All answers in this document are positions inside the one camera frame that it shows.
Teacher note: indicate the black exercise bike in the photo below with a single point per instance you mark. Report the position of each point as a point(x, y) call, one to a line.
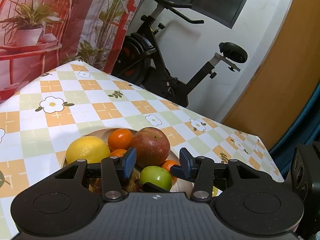
point(140, 62)

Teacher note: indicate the dark window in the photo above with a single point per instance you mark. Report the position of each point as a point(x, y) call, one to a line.
point(220, 0)

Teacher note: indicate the small brown round fruit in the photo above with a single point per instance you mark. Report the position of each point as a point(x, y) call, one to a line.
point(133, 182)
point(95, 186)

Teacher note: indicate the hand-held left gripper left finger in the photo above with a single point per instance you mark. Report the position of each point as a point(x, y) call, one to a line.
point(130, 162)

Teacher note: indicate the checkered floral tablecloth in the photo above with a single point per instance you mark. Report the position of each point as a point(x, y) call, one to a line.
point(75, 100)

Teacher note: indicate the yellow lemon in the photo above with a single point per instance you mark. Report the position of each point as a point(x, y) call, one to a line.
point(85, 150)

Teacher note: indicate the green apple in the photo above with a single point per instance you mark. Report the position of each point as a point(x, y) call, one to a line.
point(155, 177)

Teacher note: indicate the mandarin orange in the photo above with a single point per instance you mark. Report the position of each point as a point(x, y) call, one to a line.
point(117, 153)
point(120, 138)
point(168, 166)

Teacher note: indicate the teal curtain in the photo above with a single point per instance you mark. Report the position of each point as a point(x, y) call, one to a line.
point(310, 120)

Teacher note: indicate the wooden door panel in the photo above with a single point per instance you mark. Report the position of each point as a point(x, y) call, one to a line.
point(280, 80)

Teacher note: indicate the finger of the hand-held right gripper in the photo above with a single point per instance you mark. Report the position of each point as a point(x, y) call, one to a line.
point(153, 187)
point(176, 171)

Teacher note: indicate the yellow-green fruit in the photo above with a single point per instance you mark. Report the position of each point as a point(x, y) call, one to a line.
point(215, 191)

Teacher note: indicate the cream plate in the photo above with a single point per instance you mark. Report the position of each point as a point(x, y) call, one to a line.
point(182, 186)

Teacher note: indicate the printed room scene backdrop cloth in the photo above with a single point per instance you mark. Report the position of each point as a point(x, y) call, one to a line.
point(75, 17)

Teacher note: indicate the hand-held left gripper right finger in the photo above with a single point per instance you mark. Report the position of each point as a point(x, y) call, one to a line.
point(186, 165)

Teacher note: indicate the red apple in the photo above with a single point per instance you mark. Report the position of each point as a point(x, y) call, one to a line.
point(150, 147)

